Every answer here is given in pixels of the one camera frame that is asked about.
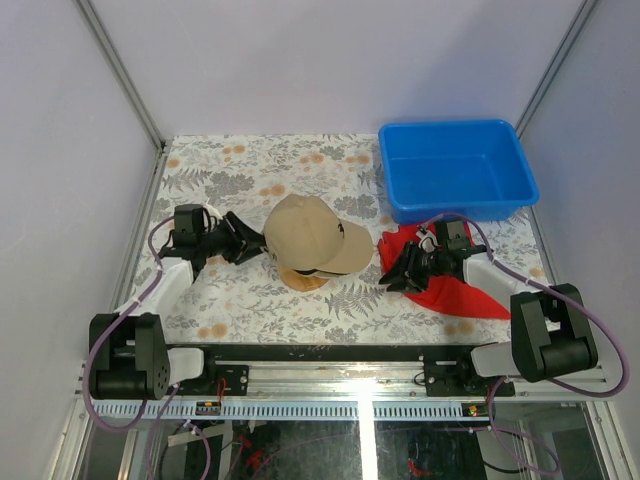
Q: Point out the floral table mat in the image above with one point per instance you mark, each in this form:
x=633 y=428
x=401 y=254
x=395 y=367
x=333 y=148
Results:
x=249 y=175

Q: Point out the right aluminium corner post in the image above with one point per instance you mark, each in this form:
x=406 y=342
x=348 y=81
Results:
x=568 y=41

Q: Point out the blue plastic bin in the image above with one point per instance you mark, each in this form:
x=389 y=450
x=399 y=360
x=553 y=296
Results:
x=476 y=168

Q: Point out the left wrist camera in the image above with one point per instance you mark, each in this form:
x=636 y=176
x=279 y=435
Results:
x=214 y=214

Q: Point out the aluminium corner post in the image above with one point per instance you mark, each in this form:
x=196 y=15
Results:
x=108 y=49
x=568 y=41

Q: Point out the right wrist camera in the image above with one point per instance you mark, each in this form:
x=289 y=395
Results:
x=426 y=239

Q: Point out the aluminium front rail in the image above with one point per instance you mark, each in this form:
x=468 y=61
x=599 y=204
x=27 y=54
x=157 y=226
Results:
x=317 y=380

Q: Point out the left aluminium corner post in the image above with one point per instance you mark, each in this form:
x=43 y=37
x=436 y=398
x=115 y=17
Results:
x=108 y=49

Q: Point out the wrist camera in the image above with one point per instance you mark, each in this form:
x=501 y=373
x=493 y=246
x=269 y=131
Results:
x=214 y=214
x=426 y=239

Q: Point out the black cap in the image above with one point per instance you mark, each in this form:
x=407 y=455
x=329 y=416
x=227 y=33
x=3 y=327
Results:
x=307 y=272

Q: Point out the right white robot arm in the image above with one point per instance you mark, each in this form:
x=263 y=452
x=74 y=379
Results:
x=550 y=331

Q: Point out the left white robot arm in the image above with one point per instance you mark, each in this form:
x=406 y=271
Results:
x=129 y=357

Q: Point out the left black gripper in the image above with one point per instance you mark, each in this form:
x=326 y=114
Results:
x=239 y=253

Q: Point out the red cloth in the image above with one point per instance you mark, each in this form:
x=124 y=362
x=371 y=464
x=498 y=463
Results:
x=445 y=295

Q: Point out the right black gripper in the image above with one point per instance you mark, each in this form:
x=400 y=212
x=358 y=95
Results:
x=413 y=281

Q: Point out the wooden hat stand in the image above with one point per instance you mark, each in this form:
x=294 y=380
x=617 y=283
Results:
x=298 y=282

